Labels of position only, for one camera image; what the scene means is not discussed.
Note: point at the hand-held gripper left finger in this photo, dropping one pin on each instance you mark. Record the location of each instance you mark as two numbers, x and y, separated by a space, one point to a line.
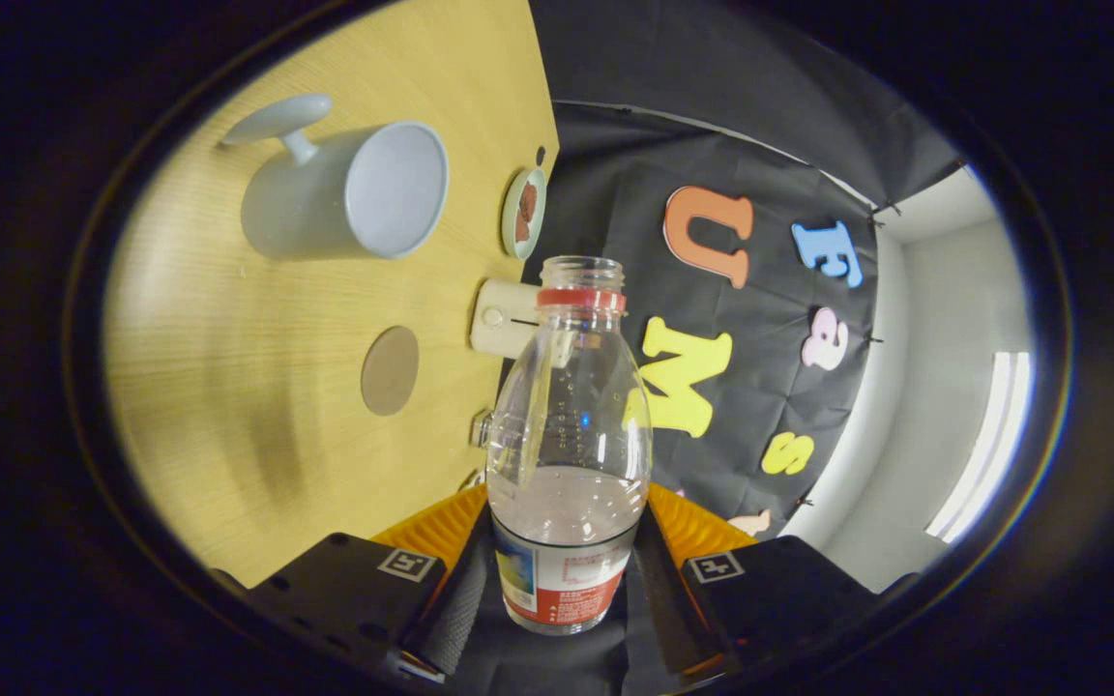
465 599

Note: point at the wooden table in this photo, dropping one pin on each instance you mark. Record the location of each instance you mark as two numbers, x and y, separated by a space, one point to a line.
257 387

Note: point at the long ceiling light panel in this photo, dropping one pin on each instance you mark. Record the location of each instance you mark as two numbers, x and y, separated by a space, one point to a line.
987 445

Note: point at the white cup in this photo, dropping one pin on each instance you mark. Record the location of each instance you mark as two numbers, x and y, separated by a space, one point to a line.
306 213

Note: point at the pale green plate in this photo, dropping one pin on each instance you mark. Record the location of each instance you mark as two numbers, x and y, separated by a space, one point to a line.
509 227

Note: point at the round brown coaster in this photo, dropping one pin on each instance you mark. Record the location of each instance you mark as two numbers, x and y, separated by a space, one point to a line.
390 370

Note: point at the white toaster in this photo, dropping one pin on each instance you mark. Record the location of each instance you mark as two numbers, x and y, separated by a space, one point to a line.
499 324

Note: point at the reddish brown meat piece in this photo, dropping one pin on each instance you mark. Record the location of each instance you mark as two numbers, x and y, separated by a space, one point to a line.
529 198
522 227

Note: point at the clear plastic juice bottle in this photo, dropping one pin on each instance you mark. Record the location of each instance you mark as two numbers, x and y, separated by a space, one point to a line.
567 541

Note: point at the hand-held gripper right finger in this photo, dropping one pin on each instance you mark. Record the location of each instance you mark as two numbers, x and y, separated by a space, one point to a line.
663 604

